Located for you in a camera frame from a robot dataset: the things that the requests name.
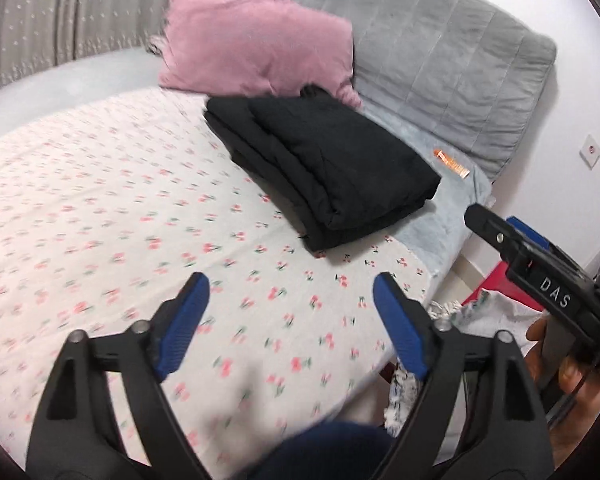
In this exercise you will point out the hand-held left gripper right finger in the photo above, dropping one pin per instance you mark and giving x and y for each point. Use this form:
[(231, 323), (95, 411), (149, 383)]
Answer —
[(400, 325)]

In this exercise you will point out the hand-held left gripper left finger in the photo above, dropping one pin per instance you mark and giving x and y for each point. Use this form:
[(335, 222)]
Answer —
[(185, 320)]

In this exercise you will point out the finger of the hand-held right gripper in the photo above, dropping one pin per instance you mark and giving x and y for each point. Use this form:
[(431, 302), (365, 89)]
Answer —
[(527, 232), (490, 230)]

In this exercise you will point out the black jacket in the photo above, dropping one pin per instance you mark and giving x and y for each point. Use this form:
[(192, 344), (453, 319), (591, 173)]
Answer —
[(330, 170)]

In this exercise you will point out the person's right hand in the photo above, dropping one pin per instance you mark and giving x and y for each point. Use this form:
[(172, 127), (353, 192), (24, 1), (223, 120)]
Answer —
[(585, 385)]

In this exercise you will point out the white fringed cloth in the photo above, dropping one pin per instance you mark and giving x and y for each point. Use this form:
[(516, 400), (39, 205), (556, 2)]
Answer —
[(505, 312)]

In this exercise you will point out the light grey bed sheet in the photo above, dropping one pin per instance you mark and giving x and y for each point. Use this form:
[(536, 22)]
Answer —
[(430, 210)]

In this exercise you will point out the cherry print blanket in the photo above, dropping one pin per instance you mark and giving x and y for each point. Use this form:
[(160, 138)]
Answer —
[(105, 210)]

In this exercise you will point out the person's leg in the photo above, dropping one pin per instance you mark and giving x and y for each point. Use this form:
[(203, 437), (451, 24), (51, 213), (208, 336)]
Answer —
[(325, 452)]

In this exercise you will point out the grey quilted headboard cushion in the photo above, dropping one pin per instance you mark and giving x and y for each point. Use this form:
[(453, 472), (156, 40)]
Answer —
[(430, 50)]

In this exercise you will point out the small striped cloth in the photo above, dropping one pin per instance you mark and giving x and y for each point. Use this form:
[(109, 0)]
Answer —
[(156, 44)]

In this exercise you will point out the pink pillow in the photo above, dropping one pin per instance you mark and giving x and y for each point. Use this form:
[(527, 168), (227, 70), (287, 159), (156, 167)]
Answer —
[(250, 45)]

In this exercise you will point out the grey dotted curtain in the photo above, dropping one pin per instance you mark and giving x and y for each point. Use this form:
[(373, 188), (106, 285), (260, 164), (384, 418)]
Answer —
[(80, 10)]

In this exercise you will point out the white wall socket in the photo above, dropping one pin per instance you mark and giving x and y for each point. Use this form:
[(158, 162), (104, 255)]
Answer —
[(591, 151)]

